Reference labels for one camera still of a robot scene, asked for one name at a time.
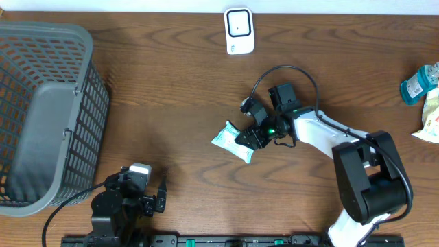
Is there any teal wet wipes pack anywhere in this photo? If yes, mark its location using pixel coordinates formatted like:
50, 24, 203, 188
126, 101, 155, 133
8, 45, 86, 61
211, 121, 254, 164

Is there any yellow snack bag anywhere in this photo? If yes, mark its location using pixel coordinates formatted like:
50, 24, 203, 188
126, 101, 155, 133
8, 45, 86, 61
412, 88, 439, 144

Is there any teal mouthwash bottle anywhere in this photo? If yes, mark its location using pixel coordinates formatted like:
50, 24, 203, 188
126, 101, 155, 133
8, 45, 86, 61
400, 63, 438, 106

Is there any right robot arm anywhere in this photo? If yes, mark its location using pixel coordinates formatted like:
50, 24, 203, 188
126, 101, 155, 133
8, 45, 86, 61
235, 83, 413, 246

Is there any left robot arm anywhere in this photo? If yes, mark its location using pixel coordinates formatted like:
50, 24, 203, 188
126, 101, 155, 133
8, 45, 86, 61
82, 167, 167, 247

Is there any white barcode scanner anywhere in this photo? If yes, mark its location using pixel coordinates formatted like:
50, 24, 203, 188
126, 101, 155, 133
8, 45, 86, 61
224, 8, 255, 55

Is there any grey plastic basket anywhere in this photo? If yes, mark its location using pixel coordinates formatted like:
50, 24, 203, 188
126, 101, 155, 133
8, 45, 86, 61
1, 21, 110, 217

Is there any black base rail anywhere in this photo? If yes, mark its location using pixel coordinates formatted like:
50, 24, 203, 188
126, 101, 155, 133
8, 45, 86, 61
61, 234, 405, 247

